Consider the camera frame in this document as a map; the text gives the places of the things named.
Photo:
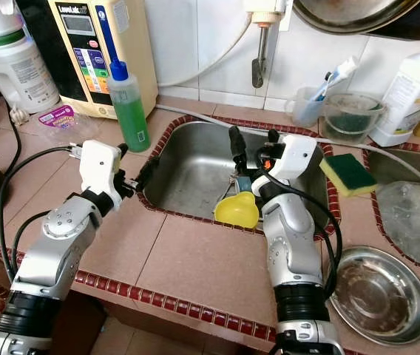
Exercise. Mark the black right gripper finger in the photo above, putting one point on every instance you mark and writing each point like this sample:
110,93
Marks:
274,140
239,151

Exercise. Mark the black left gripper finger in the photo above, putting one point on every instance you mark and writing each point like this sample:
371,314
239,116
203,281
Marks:
147,173
123,149

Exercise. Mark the blue mug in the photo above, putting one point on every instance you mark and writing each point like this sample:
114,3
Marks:
247,185

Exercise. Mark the steel fork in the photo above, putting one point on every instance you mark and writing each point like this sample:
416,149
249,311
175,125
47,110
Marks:
226,186

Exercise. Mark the yellow plastic bowl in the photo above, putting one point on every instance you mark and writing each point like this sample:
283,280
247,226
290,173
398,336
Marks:
237,213

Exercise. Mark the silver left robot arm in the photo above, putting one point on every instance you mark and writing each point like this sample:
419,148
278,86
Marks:
55,259

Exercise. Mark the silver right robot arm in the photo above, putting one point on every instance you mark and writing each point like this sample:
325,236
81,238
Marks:
295,251

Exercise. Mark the green dish soap bottle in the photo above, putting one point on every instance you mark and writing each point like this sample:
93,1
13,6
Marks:
129,115

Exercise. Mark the clear plastic cup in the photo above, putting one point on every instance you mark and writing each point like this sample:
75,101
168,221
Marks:
302,109

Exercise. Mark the stainless steel sink basin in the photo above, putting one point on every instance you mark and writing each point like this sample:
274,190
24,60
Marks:
398,164
188,155

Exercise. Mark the clear tub purple label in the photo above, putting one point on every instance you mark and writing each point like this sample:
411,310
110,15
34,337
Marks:
62,126

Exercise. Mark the blue white toothbrush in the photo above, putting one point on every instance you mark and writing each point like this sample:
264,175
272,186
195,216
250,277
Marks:
321,89

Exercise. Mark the clear measuring jug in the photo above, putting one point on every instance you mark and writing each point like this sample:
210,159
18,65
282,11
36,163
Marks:
352,122

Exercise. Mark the white toothpaste tube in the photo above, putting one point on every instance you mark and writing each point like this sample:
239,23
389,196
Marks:
344,68

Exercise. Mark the cream water ionizer machine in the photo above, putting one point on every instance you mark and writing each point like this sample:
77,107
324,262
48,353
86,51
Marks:
136,44

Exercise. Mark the white garlic bulb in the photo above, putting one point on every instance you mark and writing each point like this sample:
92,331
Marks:
20,115

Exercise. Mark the white detergent bottle yellow cap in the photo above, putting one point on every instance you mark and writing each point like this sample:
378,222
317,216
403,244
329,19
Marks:
406,96

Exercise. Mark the clear plastic bag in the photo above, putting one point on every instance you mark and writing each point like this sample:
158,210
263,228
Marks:
410,218

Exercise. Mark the hanging steel pan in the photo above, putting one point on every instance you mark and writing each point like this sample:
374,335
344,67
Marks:
350,15

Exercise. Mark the round steel plate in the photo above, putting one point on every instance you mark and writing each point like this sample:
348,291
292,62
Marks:
380,296

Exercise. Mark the cream wall tap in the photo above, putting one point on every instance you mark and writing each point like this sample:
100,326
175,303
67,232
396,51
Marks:
265,11

